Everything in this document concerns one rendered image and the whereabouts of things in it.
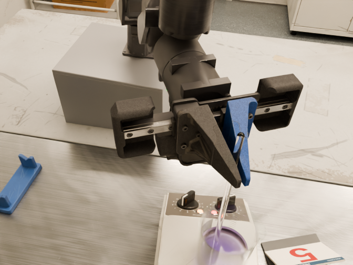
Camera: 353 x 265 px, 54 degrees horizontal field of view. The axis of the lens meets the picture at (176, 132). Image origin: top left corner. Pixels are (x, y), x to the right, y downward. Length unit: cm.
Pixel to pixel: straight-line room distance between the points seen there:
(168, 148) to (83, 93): 31
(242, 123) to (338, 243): 34
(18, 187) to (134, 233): 21
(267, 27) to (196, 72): 269
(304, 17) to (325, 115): 212
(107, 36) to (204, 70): 43
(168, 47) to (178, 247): 24
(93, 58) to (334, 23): 244
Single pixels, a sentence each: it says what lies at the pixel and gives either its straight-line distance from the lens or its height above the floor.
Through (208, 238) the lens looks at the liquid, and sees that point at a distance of 42.
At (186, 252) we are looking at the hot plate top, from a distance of 44.
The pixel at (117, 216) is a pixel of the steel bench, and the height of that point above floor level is 90.
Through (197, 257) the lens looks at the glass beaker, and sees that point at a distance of 42.
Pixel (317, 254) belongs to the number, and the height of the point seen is 93.
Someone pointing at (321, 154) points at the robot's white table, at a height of 90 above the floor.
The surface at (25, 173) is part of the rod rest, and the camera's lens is 65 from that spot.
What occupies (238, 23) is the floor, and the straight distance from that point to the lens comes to 302.
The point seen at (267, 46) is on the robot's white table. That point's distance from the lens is 98.
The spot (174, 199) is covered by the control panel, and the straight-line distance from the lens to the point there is 54.
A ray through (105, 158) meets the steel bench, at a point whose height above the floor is 90.
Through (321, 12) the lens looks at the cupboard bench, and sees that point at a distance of 289.
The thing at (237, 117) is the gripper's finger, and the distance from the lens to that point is 31.
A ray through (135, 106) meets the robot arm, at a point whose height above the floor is 119.
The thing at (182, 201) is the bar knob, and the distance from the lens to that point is 51.
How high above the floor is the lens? 139
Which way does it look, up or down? 45 degrees down
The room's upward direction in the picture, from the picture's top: 2 degrees clockwise
